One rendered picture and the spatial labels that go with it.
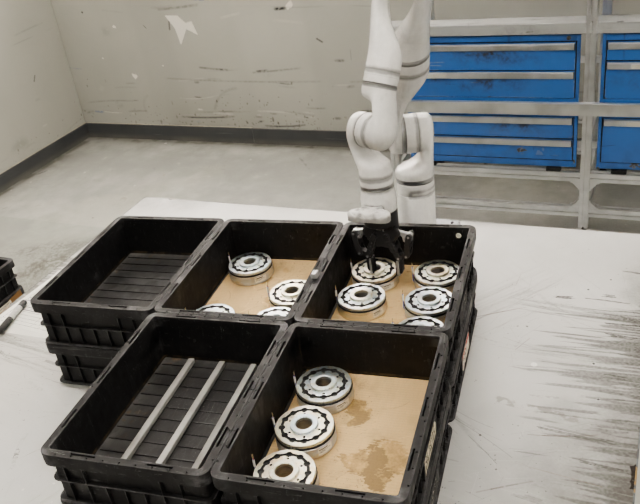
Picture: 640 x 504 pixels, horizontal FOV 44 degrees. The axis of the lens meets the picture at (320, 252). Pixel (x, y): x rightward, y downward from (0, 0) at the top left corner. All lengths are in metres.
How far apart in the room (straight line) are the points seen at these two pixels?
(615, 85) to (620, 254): 1.34
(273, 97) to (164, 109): 0.81
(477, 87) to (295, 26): 1.49
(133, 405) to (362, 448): 0.46
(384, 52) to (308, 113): 3.18
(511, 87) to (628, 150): 0.53
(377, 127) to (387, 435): 0.58
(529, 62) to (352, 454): 2.29
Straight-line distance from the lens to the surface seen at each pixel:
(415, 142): 1.81
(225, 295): 1.80
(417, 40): 1.64
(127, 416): 1.53
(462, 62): 3.40
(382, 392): 1.45
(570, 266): 2.04
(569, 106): 3.34
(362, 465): 1.32
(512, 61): 3.35
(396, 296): 1.70
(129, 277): 1.97
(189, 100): 5.09
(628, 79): 3.33
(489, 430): 1.56
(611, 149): 3.43
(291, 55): 4.64
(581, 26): 3.26
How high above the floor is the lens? 1.76
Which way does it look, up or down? 29 degrees down
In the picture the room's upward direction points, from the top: 8 degrees counter-clockwise
